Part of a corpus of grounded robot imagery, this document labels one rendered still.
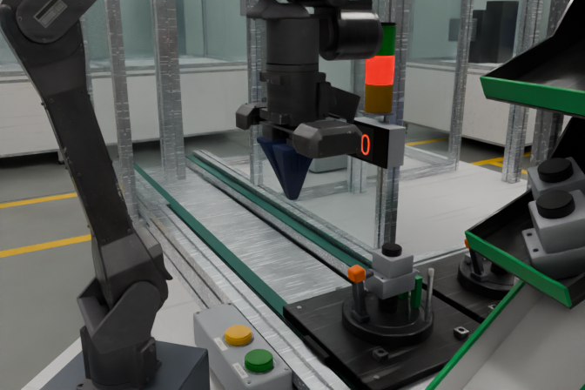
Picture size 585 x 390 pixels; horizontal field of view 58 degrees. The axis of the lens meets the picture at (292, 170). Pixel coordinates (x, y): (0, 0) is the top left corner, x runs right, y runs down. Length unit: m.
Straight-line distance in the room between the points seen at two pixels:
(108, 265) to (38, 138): 5.22
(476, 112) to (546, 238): 5.57
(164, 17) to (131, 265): 1.22
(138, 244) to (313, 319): 0.40
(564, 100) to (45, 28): 0.41
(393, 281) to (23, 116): 5.10
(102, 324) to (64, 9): 0.28
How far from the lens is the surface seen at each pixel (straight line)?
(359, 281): 0.78
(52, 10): 0.46
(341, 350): 0.79
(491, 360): 0.68
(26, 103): 5.66
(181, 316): 1.09
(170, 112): 1.70
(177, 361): 0.63
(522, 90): 0.50
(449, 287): 0.98
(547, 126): 0.63
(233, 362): 0.79
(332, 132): 0.51
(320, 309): 0.88
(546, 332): 0.66
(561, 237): 0.51
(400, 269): 0.80
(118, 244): 0.53
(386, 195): 1.01
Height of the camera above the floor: 1.42
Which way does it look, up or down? 16 degrees down
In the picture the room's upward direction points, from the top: straight up
